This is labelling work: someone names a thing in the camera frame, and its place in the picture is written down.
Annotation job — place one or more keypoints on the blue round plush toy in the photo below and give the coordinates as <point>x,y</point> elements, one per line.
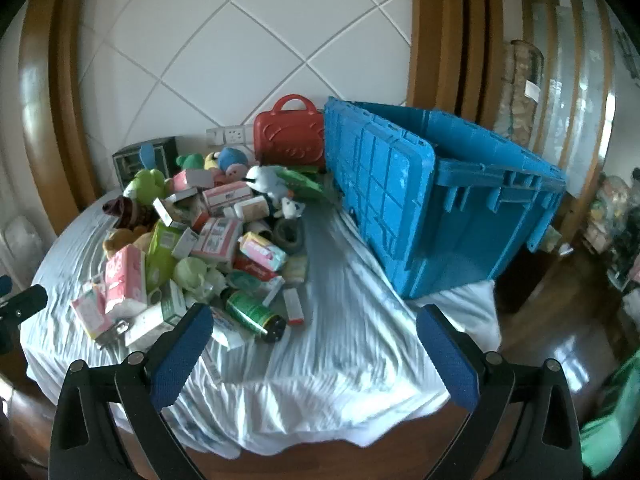
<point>233,157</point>

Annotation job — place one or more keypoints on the green cloth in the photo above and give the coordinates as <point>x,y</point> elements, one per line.
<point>612,425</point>

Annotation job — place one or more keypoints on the pile of small cardboard boxes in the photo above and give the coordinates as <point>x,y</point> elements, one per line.
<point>220,240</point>

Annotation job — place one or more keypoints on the yellow plush toy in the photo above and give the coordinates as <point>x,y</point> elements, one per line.
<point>212,160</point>

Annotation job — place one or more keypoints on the grey tape roll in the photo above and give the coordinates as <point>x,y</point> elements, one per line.
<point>289,237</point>

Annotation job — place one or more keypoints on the green flat packet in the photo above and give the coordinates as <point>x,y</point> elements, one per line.
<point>302,185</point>

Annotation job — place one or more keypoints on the blue plastic crate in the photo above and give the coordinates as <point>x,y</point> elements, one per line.
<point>400,185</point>

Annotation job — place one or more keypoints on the wooden door frame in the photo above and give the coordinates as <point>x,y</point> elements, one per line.
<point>450,35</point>
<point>55,110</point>

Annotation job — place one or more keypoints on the red toy suitcase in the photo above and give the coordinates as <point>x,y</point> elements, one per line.
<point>285,140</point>

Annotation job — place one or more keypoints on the green bottle black cap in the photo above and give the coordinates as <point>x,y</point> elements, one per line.
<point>252,312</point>

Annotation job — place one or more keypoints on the tan plush toy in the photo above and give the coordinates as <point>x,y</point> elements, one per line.
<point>120,241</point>

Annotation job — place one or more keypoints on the light green cup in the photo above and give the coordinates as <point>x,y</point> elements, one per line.
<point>192,272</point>

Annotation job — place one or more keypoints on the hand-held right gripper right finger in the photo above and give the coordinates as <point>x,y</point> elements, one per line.
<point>450,360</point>

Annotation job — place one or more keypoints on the white wall socket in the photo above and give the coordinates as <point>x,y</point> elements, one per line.
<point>232,135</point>

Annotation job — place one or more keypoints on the white grey plush toy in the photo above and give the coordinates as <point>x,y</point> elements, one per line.
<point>265,179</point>

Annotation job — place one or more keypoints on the rolled patterned quilt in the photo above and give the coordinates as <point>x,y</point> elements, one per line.
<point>522,90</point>

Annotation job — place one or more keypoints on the blue oval plastic piece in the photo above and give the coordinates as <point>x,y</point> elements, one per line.
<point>147,156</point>

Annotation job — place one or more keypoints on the brown striped plush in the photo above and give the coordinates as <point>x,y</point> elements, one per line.
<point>127,212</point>

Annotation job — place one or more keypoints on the dark green plush toy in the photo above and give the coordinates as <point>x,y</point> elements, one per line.
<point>190,161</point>

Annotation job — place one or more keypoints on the white table cloth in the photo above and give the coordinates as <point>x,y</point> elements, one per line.
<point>340,350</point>

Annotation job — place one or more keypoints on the small white dog plush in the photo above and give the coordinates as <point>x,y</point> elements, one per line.
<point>290,207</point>

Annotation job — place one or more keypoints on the dark small drawer organizer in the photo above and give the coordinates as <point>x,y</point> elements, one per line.
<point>162,152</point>

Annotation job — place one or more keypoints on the wooden desktop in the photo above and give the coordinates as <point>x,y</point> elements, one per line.
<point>320,460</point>

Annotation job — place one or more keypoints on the yellow-green packet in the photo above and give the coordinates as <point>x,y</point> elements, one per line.
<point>162,255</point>

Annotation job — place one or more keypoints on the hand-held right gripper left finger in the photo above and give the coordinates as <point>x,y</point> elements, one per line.
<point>177,360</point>

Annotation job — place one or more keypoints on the light green frog plush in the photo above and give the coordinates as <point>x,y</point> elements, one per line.
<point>147,182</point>

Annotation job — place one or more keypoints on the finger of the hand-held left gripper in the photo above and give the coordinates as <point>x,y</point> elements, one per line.
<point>31,299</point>
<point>4,284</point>

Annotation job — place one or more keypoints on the white plastic bag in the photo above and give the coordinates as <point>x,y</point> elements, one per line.
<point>20,245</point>

